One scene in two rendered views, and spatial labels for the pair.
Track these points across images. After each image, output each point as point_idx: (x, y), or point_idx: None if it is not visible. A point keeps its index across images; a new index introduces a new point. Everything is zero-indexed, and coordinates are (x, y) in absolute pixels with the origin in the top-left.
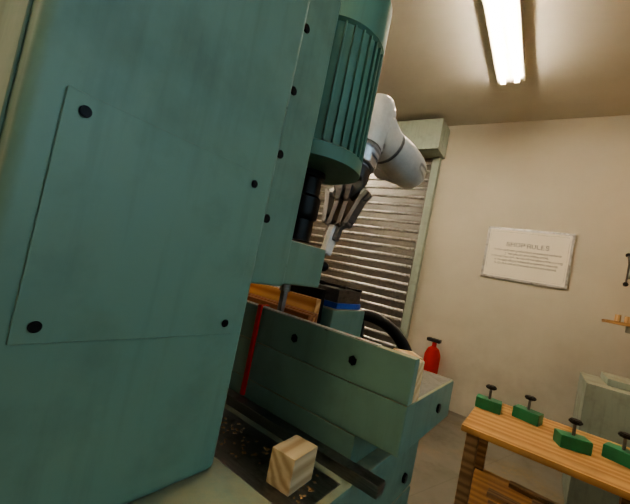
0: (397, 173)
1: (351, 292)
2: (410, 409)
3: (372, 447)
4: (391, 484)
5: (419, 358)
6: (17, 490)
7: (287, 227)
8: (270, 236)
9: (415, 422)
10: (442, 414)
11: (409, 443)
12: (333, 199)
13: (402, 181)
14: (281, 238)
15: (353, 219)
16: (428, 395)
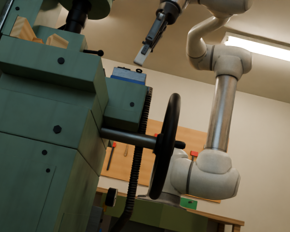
0: (213, 1)
1: (130, 71)
2: (6, 37)
3: (24, 91)
4: (34, 119)
5: (53, 34)
6: None
7: (31, 12)
8: (20, 15)
9: (16, 49)
10: (76, 72)
11: (8, 59)
12: (159, 37)
13: (224, 5)
14: (27, 16)
15: (152, 34)
16: (38, 43)
